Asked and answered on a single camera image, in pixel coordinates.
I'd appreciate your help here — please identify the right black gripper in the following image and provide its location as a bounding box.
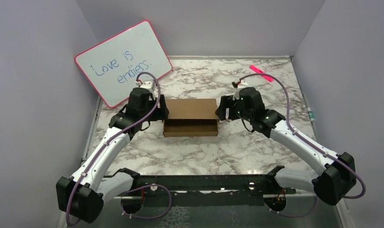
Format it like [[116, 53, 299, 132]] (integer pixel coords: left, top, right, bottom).
[[215, 94, 253, 122]]

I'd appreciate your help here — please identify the brown cardboard box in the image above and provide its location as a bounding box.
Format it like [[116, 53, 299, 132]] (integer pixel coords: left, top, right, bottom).
[[163, 98, 219, 137]]

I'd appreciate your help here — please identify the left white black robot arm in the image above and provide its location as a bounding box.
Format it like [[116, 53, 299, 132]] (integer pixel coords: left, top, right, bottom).
[[56, 86, 169, 227]]

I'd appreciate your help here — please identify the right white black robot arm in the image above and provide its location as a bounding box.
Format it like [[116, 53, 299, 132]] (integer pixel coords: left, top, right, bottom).
[[215, 87, 356, 206]]

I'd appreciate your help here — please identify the pink highlighter marker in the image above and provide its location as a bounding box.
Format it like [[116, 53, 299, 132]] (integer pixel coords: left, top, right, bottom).
[[249, 65, 274, 82]]

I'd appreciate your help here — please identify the pink framed whiteboard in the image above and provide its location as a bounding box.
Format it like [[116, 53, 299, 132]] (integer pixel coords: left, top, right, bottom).
[[74, 20, 173, 108]]

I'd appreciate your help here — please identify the green capped marker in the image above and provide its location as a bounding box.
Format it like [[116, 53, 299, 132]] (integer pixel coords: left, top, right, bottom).
[[307, 107, 315, 123]]

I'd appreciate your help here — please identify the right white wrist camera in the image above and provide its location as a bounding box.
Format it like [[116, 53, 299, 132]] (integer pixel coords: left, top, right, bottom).
[[232, 80, 249, 100]]

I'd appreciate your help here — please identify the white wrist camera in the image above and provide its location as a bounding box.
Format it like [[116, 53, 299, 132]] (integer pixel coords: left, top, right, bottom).
[[232, 80, 249, 100], [139, 81, 156, 96]]

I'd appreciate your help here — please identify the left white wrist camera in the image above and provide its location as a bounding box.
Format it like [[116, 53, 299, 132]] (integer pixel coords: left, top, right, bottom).
[[139, 81, 156, 96]]

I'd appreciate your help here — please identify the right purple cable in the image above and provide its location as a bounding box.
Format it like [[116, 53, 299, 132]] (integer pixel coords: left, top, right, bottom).
[[238, 73, 367, 219]]

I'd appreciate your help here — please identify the purple cable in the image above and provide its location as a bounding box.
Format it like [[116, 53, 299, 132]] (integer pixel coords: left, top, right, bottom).
[[238, 73, 367, 219], [65, 71, 173, 227]]

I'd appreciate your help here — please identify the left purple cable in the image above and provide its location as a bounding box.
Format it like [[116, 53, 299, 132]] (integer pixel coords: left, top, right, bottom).
[[65, 71, 173, 227]]

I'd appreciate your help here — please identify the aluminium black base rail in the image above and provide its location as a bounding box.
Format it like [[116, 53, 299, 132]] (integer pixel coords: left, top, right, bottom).
[[56, 174, 355, 228]]

